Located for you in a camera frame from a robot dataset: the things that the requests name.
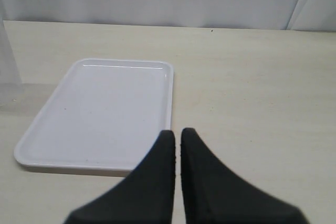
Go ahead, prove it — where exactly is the clear tall plastic container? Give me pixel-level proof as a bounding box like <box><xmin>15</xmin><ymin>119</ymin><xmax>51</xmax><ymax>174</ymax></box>
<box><xmin>0</xmin><ymin>19</ymin><xmax>23</xmax><ymax>106</ymax></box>

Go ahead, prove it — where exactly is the white rectangular plastic tray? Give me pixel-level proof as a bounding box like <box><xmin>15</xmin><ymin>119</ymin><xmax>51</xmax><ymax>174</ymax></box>
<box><xmin>14</xmin><ymin>58</ymin><xmax>174</xmax><ymax>173</ymax></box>

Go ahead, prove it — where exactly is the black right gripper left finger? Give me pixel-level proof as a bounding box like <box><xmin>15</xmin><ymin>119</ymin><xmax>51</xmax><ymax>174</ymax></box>
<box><xmin>65</xmin><ymin>130</ymin><xmax>175</xmax><ymax>223</ymax></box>

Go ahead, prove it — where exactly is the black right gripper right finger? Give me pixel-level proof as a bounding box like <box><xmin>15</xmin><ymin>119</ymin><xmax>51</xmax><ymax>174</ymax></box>
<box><xmin>181</xmin><ymin>128</ymin><xmax>308</xmax><ymax>223</ymax></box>

